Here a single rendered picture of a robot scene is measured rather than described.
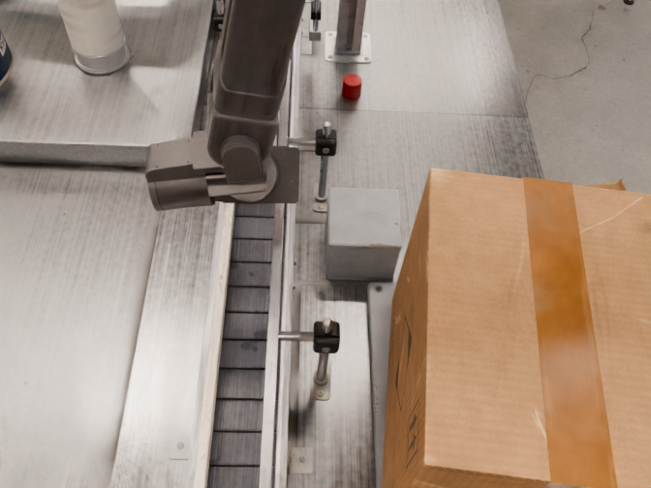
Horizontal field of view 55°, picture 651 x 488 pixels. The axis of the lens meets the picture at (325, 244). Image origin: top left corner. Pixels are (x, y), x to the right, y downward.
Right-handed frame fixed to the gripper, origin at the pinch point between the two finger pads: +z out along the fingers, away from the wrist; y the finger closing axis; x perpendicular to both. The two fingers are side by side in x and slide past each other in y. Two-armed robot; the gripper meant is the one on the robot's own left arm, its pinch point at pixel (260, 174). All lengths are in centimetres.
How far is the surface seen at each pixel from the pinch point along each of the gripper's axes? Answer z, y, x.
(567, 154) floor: 138, -100, -11
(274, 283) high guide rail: -9.3, -2.5, 12.6
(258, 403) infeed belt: -10.6, -0.8, 26.8
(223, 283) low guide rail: -4.1, 4.2, 13.6
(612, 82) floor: 163, -128, -41
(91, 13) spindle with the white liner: 17.1, 26.9, -23.9
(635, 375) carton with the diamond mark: -32.5, -33.3, 15.9
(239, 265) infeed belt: 1.8, 2.7, 12.2
